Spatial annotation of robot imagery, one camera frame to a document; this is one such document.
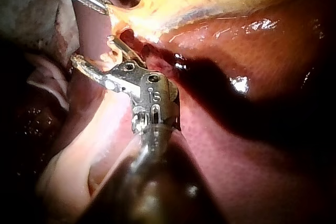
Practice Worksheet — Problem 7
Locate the right arm instrument jaw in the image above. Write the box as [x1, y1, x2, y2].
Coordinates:
[109, 36, 146, 68]
[70, 54, 142, 98]

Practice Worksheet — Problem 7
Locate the right arm instrument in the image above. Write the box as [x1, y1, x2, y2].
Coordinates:
[110, 60, 182, 136]

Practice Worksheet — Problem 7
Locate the gallbladder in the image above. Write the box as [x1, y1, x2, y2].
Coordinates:
[109, 0, 310, 45]

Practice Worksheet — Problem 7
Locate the dark red liver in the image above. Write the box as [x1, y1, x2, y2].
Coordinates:
[65, 0, 336, 224]

